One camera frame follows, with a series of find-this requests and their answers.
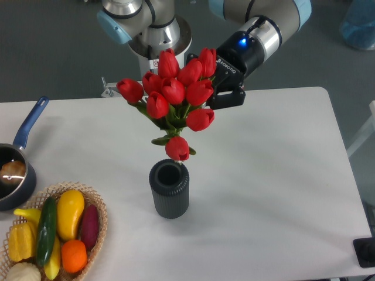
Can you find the blue saucepan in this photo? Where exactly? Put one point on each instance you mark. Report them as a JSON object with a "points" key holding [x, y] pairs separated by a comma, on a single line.
{"points": [[13, 196]]}

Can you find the purple sweet potato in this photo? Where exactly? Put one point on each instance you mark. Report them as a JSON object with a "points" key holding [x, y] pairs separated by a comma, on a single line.
{"points": [[90, 227]]}

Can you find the blue transparent container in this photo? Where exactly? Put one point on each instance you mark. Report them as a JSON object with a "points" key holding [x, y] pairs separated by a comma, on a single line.
{"points": [[357, 28]]}

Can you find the yellow bell pepper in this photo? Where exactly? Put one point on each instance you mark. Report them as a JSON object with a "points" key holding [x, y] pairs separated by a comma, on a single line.
{"points": [[22, 241]]}

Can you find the green cucumber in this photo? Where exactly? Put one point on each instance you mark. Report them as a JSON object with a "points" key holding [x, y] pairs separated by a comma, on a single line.
{"points": [[46, 231]]}

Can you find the yellow banana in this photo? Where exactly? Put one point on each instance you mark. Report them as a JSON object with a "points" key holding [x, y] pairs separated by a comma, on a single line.
{"points": [[52, 266]]}

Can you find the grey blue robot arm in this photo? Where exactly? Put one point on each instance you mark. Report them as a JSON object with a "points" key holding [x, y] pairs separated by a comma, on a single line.
{"points": [[149, 27]]}

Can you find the dark grey ribbed vase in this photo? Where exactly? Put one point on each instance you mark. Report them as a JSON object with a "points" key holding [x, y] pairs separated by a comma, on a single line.
{"points": [[169, 182]]}

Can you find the white frame at right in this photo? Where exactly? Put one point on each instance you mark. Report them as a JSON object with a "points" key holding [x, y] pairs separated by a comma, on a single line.
{"points": [[362, 135]]}

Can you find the brown patty in pan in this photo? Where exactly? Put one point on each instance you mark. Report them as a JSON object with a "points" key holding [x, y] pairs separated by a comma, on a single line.
{"points": [[12, 173]]}

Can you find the black device at edge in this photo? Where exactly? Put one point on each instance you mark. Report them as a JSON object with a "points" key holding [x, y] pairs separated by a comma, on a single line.
{"points": [[364, 249]]}

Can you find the red tulip bouquet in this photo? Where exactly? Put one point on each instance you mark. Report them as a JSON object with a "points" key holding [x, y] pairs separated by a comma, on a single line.
{"points": [[174, 98]]}

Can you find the white garlic bulb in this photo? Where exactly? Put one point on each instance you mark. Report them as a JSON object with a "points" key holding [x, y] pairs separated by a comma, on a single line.
{"points": [[24, 271]]}

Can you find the woven wicker basket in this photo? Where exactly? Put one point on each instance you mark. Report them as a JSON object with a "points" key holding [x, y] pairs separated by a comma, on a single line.
{"points": [[91, 197]]}

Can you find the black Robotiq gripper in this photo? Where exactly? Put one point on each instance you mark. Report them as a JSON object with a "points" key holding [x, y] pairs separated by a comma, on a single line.
{"points": [[244, 54]]}

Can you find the yellow squash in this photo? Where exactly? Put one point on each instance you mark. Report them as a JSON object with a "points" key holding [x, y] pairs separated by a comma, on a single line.
{"points": [[70, 208]]}

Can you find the orange fruit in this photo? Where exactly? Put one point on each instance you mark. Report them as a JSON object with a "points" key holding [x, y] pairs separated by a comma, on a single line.
{"points": [[74, 256]]}

